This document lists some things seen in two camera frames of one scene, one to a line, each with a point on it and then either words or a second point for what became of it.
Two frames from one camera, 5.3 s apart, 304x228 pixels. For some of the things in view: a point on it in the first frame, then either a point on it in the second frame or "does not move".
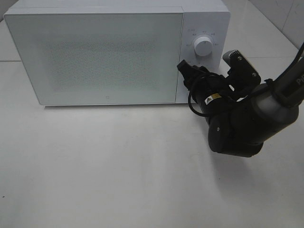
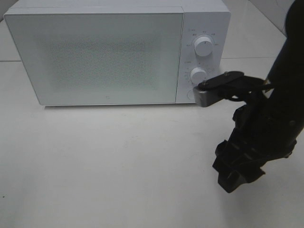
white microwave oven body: x=102 y=52 does not move
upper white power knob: x=203 y=46 does not move
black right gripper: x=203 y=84 to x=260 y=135
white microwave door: x=101 y=58 does not move
